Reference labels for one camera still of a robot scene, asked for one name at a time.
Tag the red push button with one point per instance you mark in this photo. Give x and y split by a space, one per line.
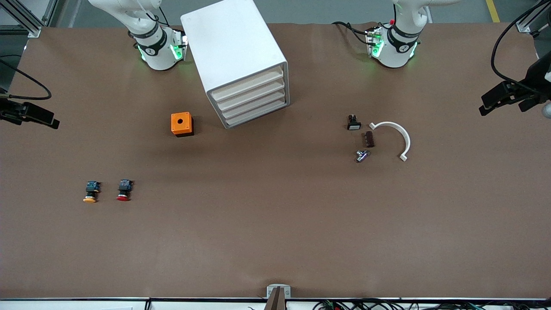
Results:
124 190

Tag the black switch white face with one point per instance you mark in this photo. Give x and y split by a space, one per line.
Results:
354 123

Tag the white curved plastic bracket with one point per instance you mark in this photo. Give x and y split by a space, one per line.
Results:
403 135

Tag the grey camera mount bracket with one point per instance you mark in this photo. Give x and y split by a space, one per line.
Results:
278 295

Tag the brown terminal block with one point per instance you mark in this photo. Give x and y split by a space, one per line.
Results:
369 139

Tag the small silver purple connector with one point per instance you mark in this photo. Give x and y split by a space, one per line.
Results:
362 156

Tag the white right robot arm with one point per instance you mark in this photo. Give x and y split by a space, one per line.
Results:
157 56

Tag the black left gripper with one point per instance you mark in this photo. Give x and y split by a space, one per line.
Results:
537 80

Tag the yellow push button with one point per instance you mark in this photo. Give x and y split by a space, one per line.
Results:
91 191

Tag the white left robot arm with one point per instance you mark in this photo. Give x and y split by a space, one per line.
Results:
394 51

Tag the orange box with hole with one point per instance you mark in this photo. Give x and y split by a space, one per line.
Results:
181 123

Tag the aluminium frame profile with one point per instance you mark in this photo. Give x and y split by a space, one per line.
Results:
531 19
26 17

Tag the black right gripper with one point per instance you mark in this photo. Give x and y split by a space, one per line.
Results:
8 111

